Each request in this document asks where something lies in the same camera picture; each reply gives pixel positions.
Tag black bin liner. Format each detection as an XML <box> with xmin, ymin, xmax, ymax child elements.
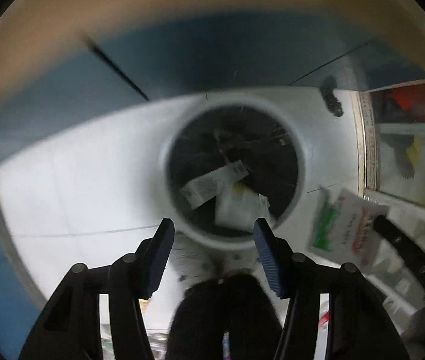
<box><xmin>167</xmin><ymin>104</ymin><xmax>299</xmax><ymax>233</ymax></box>

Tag white round trash bin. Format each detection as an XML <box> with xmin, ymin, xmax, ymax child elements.
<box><xmin>158</xmin><ymin>92</ymin><xmax>313</xmax><ymax>250</ymax></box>

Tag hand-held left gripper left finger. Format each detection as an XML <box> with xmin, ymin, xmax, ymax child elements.
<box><xmin>17</xmin><ymin>218</ymin><xmax>176</xmax><ymax>360</ymax></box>

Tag orange object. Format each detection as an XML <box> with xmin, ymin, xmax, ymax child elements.
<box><xmin>388</xmin><ymin>85</ymin><xmax>425</xmax><ymax>121</ymax></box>

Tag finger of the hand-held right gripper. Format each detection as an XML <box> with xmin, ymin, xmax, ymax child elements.
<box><xmin>372</xmin><ymin>215</ymin><xmax>425</xmax><ymax>308</ymax></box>

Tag white paper strip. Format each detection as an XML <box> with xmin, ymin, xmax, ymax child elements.
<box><xmin>180</xmin><ymin>168</ymin><xmax>233</xmax><ymax>211</ymax></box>

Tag glass door cabinet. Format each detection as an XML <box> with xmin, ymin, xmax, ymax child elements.
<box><xmin>349</xmin><ymin>78</ymin><xmax>425</xmax><ymax>216</ymax></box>

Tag black fuzzy cloth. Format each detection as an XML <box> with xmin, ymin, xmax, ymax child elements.
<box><xmin>165</xmin><ymin>272</ymin><xmax>285</xmax><ymax>360</ymax></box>

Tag white paper tags in drum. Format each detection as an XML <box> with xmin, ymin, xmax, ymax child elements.
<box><xmin>214</xmin><ymin>183</ymin><xmax>270</xmax><ymax>232</ymax></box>

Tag white packet green red print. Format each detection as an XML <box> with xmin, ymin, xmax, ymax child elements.
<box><xmin>307</xmin><ymin>187</ymin><xmax>390</xmax><ymax>275</ymax></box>

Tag black cord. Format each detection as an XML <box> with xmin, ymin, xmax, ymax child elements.
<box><xmin>319</xmin><ymin>76</ymin><xmax>345</xmax><ymax>118</ymax></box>

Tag small white label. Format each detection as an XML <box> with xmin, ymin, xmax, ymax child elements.
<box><xmin>227</xmin><ymin>159</ymin><xmax>251</xmax><ymax>179</ymax></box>

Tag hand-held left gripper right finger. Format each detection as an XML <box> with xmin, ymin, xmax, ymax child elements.
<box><xmin>252</xmin><ymin>217</ymin><xmax>410</xmax><ymax>360</ymax></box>

